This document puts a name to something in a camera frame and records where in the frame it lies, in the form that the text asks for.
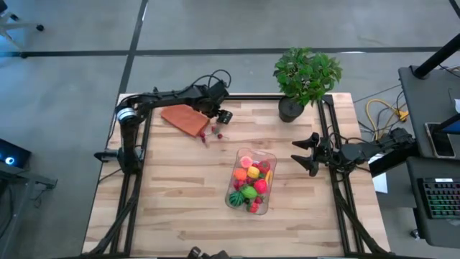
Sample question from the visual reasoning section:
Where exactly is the green toy lime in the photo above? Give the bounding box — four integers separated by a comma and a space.
240, 185, 259, 200

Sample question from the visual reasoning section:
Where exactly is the gray metal cart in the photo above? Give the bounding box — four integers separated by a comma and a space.
0, 161, 58, 259

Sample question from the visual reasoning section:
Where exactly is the orange toy fruit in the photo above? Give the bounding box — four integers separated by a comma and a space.
233, 167, 249, 182

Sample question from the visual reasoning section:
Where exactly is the backlit black keyboard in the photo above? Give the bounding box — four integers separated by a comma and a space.
418, 177, 460, 220

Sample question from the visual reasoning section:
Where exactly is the black desk support beam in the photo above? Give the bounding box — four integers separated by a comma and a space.
369, 143, 427, 178

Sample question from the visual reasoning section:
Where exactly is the orange folded cloth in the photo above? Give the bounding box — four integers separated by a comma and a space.
160, 104, 211, 138

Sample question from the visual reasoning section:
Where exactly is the black tablet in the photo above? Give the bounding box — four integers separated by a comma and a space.
424, 121, 457, 160

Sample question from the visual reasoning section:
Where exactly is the black device with blue light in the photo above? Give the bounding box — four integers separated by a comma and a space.
0, 138, 32, 169

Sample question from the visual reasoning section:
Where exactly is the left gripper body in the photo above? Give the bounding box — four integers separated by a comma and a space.
196, 92, 224, 118

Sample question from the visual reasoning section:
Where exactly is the yellow cable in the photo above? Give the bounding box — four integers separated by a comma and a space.
365, 98, 410, 142

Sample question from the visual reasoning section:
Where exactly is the gray desk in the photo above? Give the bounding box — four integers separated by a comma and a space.
405, 156, 460, 250
397, 64, 460, 160

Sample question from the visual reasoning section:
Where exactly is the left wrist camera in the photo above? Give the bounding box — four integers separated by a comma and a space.
210, 79, 231, 102

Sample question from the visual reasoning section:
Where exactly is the toy watermelon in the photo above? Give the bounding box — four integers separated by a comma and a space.
228, 190, 246, 208

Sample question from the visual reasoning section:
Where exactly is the white chair base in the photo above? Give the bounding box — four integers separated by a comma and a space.
0, 2, 45, 51

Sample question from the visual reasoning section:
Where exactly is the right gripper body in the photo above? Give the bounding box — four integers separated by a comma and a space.
313, 135, 342, 167

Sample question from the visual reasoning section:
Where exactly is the black pole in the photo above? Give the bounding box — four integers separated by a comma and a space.
410, 32, 460, 80

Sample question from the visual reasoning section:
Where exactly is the black table frame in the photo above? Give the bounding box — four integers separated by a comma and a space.
81, 92, 398, 259

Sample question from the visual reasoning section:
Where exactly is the small black bracket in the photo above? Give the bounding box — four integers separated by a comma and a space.
93, 150, 120, 163

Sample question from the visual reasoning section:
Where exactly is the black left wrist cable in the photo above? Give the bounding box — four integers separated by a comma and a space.
191, 68, 233, 91

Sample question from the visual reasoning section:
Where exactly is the clear plastic storage container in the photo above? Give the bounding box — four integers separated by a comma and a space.
224, 146, 278, 217

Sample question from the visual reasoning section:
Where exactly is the white paper sheet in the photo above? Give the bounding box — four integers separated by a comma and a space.
371, 153, 390, 195

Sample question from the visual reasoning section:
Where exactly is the green potted plant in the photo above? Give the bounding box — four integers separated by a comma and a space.
272, 46, 344, 124

